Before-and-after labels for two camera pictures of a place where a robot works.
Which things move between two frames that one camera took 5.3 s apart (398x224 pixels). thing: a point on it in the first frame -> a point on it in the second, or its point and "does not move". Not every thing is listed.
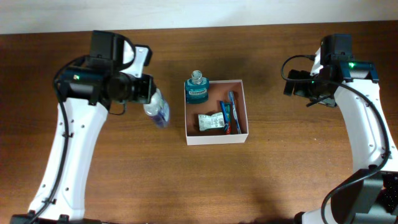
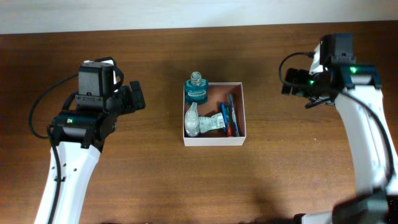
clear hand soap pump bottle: (158, 109) -> (191, 121)
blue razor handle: (224, 116) does not move
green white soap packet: (207, 122) does not move
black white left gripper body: (136, 89) -> (123, 102)
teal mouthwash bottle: (196, 88) does not move
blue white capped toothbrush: (231, 99) does not move
